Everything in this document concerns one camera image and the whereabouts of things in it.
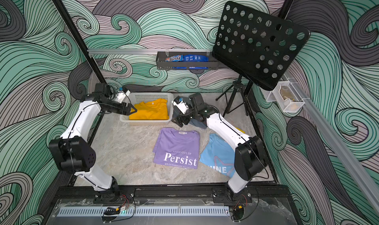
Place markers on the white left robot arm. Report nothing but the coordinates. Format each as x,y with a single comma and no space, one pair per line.
72,152

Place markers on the black perforated music stand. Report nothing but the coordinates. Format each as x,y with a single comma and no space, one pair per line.
259,46

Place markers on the white plastic laundry basket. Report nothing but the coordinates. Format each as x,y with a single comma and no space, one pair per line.
136,98

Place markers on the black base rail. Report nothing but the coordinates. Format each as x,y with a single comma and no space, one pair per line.
214,193

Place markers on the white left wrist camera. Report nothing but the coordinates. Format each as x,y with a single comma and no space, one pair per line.
122,94

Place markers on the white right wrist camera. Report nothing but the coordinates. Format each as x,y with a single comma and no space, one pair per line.
180,105

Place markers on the clear plastic wall bin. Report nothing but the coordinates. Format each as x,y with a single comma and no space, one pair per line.
286,97

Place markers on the white perforated cable duct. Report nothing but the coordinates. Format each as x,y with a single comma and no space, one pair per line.
148,211

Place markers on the aluminium right wall rail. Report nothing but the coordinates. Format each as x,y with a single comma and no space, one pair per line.
358,173

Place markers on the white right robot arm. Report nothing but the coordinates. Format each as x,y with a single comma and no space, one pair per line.
249,151

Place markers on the grey t-shirt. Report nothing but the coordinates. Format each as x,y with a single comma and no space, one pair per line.
190,112

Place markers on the purple Persist t-shirt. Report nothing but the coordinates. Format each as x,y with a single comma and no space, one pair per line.
177,148

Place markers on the light blue t-shirt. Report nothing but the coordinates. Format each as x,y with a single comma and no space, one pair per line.
219,155

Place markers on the aluminium wall rail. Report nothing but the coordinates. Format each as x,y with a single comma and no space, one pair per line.
119,51
358,173

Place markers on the black wall shelf tray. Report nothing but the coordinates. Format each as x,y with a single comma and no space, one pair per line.
212,64

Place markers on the black vertical frame post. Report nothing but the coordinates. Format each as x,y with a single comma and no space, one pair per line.
89,67

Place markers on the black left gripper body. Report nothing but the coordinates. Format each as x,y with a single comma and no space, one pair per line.
116,107

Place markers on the blue candy packet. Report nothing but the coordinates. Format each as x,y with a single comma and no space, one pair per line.
187,58

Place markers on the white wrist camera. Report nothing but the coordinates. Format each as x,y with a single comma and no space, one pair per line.
122,94
180,105

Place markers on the yellow t-shirt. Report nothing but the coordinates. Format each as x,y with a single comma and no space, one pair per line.
155,110

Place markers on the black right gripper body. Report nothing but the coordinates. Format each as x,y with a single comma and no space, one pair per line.
180,117

